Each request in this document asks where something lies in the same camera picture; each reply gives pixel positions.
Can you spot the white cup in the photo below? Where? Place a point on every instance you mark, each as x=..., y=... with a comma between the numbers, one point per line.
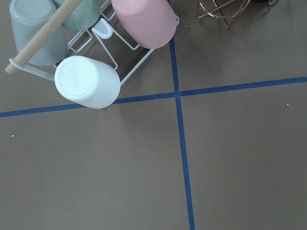
x=87, y=82

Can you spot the pink cup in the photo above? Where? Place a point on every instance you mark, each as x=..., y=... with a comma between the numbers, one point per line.
x=151, y=23

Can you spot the green cup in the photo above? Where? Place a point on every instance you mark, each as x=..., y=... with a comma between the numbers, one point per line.
x=84, y=16

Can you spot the grey cup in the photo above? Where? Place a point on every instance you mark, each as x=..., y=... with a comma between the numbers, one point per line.
x=27, y=18

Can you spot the white wire cup rack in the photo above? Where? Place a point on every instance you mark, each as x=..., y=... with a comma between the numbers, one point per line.
x=102, y=30

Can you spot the copper wire bottle rack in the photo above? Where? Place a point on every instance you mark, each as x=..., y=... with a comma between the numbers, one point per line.
x=226, y=10

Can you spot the wooden rack handle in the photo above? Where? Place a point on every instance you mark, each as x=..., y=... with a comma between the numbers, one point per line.
x=46, y=31

